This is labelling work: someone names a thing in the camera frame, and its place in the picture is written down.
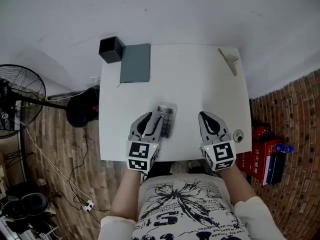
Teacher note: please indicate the person's right forearm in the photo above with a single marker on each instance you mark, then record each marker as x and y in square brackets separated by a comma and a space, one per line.
[237, 184]

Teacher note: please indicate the red fire extinguisher box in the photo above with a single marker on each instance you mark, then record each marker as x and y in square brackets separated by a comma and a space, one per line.
[252, 164]

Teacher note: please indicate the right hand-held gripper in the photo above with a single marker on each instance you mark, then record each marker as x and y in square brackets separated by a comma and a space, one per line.
[220, 155]

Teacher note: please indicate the red fire extinguisher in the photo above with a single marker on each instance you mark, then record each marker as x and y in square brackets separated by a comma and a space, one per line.
[260, 131]

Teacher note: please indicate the black padded chair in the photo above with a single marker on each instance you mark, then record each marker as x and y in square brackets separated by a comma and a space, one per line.
[25, 206]

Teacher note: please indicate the white power strip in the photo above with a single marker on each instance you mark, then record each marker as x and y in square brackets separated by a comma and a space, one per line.
[88, 206]

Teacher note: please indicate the transparent calculator with dark buttons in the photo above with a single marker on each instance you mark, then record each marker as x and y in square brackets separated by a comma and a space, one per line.
[168, 120]

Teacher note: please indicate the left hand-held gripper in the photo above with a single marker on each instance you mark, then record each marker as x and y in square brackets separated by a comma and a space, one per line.
[140, 155]

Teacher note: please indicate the grey notebook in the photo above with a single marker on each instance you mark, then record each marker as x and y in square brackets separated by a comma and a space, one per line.
[135, 64]

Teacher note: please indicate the black square pen holder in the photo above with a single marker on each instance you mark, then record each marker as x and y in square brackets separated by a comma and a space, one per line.
[110, 50]

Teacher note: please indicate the black rectangular box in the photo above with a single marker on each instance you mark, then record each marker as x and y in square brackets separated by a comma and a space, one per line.
[276, 169]

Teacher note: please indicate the blue plastic bottle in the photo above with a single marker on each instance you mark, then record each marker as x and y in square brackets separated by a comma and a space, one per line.
[283, 148]

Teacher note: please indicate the white shirt with black print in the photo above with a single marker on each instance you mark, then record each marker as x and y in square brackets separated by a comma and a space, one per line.
[185, 209]

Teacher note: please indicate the person's left forearm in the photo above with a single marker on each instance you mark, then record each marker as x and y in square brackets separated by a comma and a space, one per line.
[125, 196]

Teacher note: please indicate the black floor fan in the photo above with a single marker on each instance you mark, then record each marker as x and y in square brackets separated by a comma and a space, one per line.
[20, 99]

